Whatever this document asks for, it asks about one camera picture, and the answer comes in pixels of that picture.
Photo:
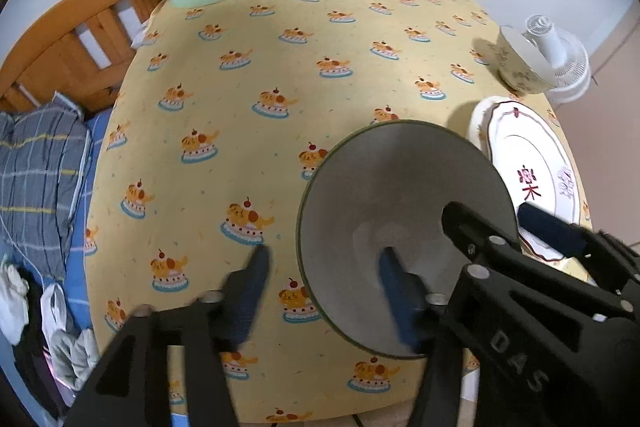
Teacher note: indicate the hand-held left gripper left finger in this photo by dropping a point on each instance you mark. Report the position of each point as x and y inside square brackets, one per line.
[250, 297]

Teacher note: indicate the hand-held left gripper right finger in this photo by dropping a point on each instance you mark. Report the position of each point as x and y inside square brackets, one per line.
[395, 302]

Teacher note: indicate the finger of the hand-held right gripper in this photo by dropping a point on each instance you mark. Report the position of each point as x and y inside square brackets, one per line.
[550, 227]
[470, 227]

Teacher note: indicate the large grey floral bowl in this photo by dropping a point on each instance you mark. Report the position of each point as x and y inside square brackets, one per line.
[400, 187]

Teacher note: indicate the red-rimmed white plate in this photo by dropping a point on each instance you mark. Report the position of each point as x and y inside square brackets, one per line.
[525, 142]

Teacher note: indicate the beaded floral white plate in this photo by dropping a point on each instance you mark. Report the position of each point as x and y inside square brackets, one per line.
[477, 127]

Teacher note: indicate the small floral bowl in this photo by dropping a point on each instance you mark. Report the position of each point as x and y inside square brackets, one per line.
[520, 67]

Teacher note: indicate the white standing fan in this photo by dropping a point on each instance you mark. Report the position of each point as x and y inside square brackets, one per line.
[570, 67]

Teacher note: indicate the blue bed sheet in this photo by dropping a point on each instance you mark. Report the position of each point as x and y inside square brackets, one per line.
[75, 257]

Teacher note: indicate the grey white garment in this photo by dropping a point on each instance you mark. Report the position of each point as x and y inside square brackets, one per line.
[75, 352]

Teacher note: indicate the dark garment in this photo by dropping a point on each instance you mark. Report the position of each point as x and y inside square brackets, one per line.
[32, 347]

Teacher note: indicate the white cloth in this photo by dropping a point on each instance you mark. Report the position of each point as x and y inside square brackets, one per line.
[10, 297]

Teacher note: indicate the yellow cartoon tablecloth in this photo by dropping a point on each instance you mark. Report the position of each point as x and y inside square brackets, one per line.
[225, 57]

